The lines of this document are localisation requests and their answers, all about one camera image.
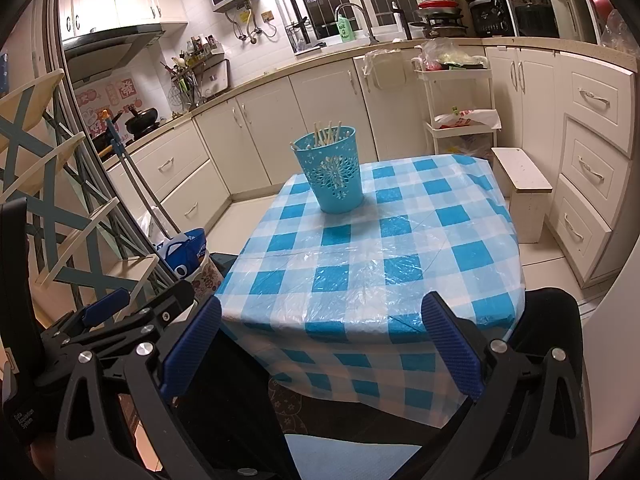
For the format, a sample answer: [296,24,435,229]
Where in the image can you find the black countertop oven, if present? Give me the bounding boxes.
[470,0,517,39]

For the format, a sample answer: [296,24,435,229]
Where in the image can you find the clear crinkled plastic bag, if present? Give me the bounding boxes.
[600,10,637,57]

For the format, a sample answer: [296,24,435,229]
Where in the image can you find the red white plastic bag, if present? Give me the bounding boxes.
[432,107,503,134]

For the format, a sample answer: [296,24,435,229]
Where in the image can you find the blue mop with orange tip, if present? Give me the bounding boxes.
[97,109,184,239]

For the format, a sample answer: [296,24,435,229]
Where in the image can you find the blue perforated plastic bucket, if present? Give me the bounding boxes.
[291,126,365,214]

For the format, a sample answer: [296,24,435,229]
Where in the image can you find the blue shopping bag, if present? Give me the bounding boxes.
[152,227,209,279]

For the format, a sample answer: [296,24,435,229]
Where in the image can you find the light blue cloth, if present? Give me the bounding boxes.
[284,432,423,480]

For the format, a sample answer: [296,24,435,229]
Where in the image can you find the range hood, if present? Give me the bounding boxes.
[62,24,167,82]

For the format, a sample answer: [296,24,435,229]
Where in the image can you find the folding wooden shelf rack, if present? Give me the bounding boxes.
[0,67,162,312]

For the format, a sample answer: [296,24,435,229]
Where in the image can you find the blue white checked tablecloth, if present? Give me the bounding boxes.
[217,154,528,428]

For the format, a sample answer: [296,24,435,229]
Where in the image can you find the black wok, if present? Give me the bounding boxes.
[125,106,161,134]

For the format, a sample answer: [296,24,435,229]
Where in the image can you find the dark floral floor mat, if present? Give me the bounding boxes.
[267,377,307,434]

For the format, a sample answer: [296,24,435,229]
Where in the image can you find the floral patterned bin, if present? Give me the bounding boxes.
[187,250,227,302]

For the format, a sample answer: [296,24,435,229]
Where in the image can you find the black toaster oven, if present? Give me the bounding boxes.
[515,2,559,39]

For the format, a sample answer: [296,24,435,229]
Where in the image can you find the clear plastic table cover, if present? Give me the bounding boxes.
[235,157,527,333]

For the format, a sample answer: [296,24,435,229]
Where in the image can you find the water heater hoses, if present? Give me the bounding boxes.
[225,7,279,44]

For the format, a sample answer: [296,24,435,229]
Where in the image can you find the red wall decals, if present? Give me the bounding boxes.
[75,77,137,137]

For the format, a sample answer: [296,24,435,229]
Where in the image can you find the upper cabinets beside range hood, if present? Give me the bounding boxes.
[59,0,189,44]

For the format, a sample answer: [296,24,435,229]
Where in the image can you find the white rolling cart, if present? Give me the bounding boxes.
[412,52,502,162]

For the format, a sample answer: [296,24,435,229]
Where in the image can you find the plastic bags of food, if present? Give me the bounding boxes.
[416,39,489,72]

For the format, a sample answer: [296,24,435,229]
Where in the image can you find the rack of stacked pans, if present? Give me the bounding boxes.
[399,0,472,39]

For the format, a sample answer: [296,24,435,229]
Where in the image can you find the white thermos pot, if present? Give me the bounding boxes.
[542,0,599,44]

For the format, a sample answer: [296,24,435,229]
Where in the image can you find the black windowsill rack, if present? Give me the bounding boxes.
[285,16,314,54]

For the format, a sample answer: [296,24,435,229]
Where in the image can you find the bundle of wooden chopsticks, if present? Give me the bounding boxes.
[291,120,357,153]

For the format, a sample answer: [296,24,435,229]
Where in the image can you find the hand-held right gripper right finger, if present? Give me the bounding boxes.
[421,291,589,480]

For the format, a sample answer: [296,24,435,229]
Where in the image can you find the plastic bag on cabinet handle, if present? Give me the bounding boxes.
[362,50,409,92]

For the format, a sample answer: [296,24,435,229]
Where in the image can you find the white lower kitchen cabinets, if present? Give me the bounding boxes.
[100,44,640,289]

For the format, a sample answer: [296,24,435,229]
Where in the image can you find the person's black pants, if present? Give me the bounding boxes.
[172,287,584,480]

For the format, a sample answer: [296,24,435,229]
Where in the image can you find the white step stool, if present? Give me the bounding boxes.
[491,147,554,244]

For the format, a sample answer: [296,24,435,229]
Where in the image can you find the wall utensil rack with bottles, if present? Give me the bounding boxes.
[160,35,232,112]

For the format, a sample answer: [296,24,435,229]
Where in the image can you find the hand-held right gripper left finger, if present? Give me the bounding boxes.
[54,296,223,480]

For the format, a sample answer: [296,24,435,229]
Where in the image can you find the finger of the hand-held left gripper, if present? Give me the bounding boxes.
[44,287,131,337]
[44,280,197,362]

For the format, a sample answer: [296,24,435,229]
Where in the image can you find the chrome kitchen faucet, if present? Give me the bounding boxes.
[333,2,374,44]

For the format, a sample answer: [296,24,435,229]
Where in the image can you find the red pot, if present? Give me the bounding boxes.
[587,0,614,37]

